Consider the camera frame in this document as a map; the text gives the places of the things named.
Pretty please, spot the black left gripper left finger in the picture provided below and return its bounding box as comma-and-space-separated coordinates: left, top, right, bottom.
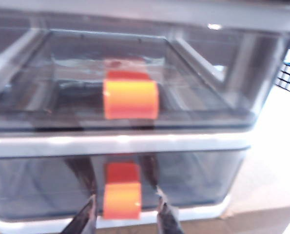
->
60, 194, 98, 234

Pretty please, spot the translucent grey drawer red handle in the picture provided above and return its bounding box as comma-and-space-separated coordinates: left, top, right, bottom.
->
0, 148, 250, 220
0, 24, 290, 134

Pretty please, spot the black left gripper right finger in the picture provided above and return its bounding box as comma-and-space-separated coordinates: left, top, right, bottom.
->
155, 186, 184, 234

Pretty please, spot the white plastic drawer cabinet frame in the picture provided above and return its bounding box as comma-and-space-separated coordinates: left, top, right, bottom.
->
0, 0, 290, 234

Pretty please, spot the black rubik's cube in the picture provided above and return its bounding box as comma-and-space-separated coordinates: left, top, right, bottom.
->
275, 48, 290, 93

